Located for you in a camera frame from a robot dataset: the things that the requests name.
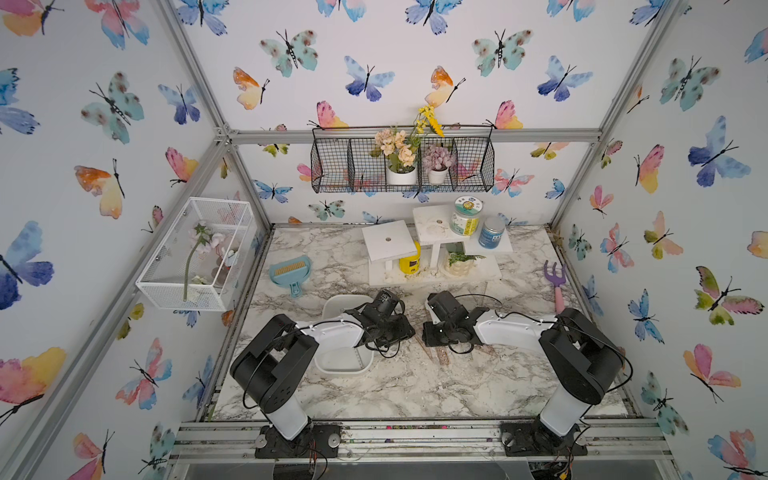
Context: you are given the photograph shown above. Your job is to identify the artificial pink flower stem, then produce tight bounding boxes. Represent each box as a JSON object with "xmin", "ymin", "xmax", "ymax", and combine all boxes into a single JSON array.
[{"xmin": 182, "ymin": 220, "xmax": 225, "ymax": 302}]

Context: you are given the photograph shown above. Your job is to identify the teal dustpan brush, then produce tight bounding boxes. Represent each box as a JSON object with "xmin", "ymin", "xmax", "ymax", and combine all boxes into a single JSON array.
[{"xmin": 269, "ymin": 255, "xmax": 312, "ymax": 298}]

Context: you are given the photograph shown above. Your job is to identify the white tiered display stand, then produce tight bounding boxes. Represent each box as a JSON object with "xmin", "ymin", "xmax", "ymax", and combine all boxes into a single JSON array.
[{"xmin": 362, "ymin": 205, "xmax": 513, "ymax": 287}]

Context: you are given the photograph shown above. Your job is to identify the cream bubble plant pot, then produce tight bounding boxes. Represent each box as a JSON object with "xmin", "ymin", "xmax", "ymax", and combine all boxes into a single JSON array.
[{"xmin": 444, "ymin": 252, "xmax": 484, "ymax": 277}]

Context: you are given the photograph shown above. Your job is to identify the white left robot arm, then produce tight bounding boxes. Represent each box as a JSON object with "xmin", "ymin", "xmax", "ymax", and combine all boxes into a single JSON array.
[{"xmin": 230, "ymin": 290, "xmax": 415, "ymax": 441}]

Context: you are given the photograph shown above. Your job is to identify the white mesh wall box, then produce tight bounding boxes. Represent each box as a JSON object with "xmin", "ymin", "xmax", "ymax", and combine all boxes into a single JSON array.
[{"xmin": 136, "ymin": 197, "xmax": 257, "ymax": 312}]

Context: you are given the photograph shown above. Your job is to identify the white pot beige flowers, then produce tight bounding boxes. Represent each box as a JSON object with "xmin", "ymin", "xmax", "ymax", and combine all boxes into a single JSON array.
[{"xmin": 370, "ymin": 104, "xmax": 444, "ymax": 186}]

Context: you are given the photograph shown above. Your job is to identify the purple pink garden rake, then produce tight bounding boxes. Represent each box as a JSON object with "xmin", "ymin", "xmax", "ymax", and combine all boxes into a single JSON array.
[{"xmin": 543, "ymin": 261, "xmax": 567, "ymax": 314}]

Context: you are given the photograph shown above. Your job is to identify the yellow can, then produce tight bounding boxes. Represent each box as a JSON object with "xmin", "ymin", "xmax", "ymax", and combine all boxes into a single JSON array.
[{"xmin": 399, "ymin": 241, "xmax": 421, "ymax": 276}]

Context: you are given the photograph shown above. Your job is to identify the blue lidded jar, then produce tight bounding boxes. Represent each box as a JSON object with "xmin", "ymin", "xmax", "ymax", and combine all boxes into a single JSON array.
[{"xmin": 478, "ymin": 216, "xmax": 506, "ymax": 250}]

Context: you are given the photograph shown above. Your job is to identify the white storage box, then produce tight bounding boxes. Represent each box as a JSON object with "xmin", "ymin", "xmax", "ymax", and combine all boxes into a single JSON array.
[{"xmin": 310, "ymin": 294, "xmax": 374, "ymax": 376}]

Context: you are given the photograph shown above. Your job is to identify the black wire wall basket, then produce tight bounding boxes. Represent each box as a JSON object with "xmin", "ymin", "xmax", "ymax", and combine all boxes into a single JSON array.
[{"xmin": 309, "ymin": 125, "xmax": 496, "ymax": 194}]

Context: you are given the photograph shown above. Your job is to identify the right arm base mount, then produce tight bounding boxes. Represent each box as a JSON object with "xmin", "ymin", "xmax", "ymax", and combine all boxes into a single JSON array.
[{"xmin": 499, "ymin": 418, "xmax": 588, "ymax": 457}]

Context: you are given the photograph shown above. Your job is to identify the white pot purple flowers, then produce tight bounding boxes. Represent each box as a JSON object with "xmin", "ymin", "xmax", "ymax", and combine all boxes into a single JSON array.
[{"xmin": 423, "ymin": 144, "xmax": 454, "ymax": 186}]

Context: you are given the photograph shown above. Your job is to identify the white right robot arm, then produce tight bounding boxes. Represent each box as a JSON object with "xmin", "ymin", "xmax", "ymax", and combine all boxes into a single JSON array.
[{"xmin": 423, "ymin": 291, "xmax": 628, "ymax": 439}]

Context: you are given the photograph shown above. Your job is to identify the sunflower seed jar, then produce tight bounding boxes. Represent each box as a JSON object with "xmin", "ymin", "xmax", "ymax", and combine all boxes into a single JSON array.
[{"xmin": 450, "ymin": 195, "xmax": 483, "ymax": 236}]

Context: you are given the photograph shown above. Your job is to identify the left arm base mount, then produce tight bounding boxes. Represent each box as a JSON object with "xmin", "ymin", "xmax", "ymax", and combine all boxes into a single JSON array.
[{"xmin": 254, "ymin": 422, "xmax": 341, "ymax": 459}]

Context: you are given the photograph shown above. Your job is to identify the clear triangle ruler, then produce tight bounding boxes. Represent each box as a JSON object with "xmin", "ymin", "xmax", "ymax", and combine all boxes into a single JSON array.
[{"xmin": 462, "ymin": 282, "xmax": 492, "ymax": 309}]

